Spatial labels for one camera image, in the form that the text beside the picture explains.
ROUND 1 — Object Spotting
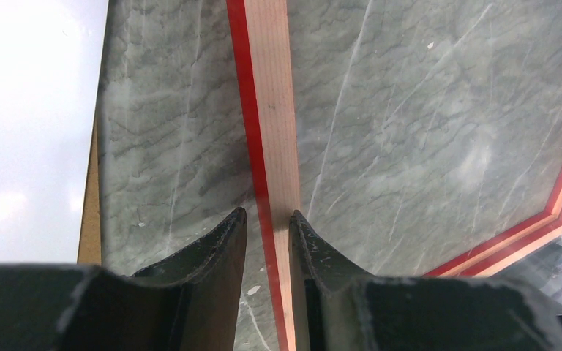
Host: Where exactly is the orange wooden picture frame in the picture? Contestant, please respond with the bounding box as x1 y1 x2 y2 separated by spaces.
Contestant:
227 1 562 350

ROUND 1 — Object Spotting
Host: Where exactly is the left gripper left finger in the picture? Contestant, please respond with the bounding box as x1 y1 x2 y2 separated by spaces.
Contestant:
0 208 247 350

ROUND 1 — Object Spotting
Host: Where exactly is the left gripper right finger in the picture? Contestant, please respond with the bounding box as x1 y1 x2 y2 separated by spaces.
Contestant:
289 211 562 350

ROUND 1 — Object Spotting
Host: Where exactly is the brown backing board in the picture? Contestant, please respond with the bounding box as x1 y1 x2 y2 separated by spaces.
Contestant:
78 121 102 265

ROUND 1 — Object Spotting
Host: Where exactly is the white photo sheet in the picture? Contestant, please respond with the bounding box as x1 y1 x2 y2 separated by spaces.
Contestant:
0 1 108 263

